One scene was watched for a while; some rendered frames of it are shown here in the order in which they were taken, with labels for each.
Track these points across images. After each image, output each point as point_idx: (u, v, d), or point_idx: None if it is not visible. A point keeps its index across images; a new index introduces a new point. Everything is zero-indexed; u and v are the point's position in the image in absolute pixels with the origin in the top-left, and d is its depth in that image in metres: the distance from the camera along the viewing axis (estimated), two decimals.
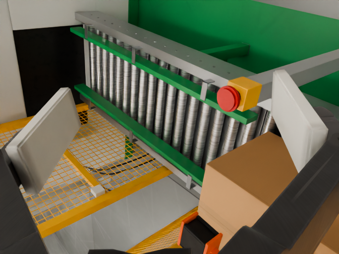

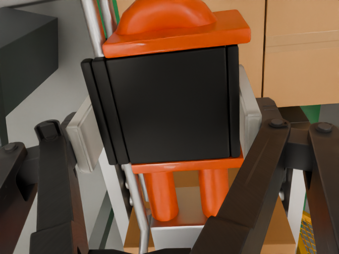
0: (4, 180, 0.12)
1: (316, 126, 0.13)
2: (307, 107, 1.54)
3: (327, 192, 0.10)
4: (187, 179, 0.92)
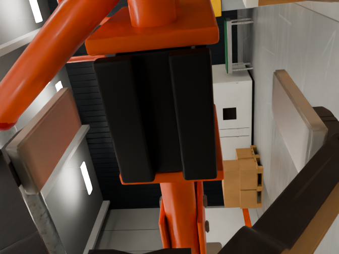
0: None
1: None
2: None
3: None
4: None
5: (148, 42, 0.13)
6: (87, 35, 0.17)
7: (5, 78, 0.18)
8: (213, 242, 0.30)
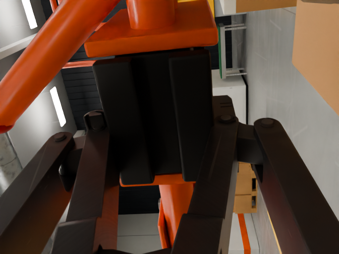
0: (47, 170, 0.13)
1: (260, 122, 0.14)
2: None
3: (281, 183, 0.10)
4: None
5: (147, 44, 0.13)
6: (86, 37, 0.17)
7: (3, 80, 0.18)
8: None
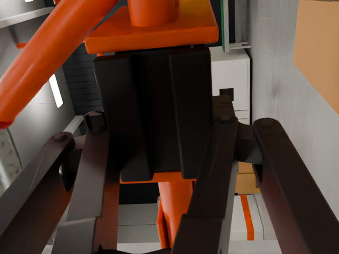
0: (47, 170, 0.13)
1: (259, 122, 0.14)
2: None
3: (281, 183, 0.10)
4: None
5: (147, 41, 0.13)
6: (86, 34, 0.17)
7: (3, 76, 0.18)
8: None
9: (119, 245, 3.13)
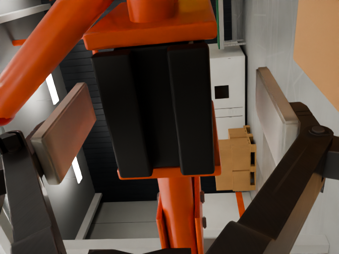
0: None
1: None
2: None
3: None
4: None
5: (146, 37, 0.13)
6: (85, 30, 0.17)
7: (3, 73, 0.18)
8: (210, 238, 0.30)
9: (107, 240, 3.13)
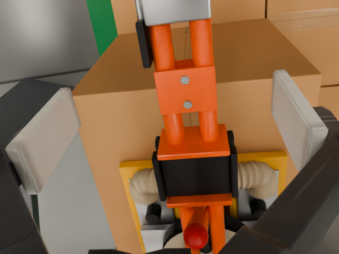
0: None
1: None
2: None
3: None
4: None
5: None
6: (195, 210, 0.37)
7: None
8: None
9: None
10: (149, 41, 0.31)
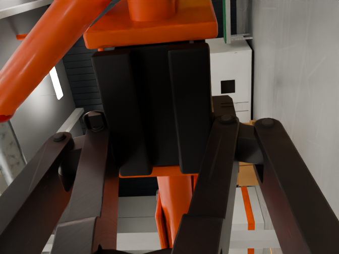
0: (46, 170, 0.13)
1: (260, 122, 0.14)
2: None
3: (282, 183, 0.10)
4: None
5: (146, 36, 0.13)
6: (85, 27, 0.17)
7: (2, 70, 0.18)
8: None
9: (122, 235, 3.13)
10: None
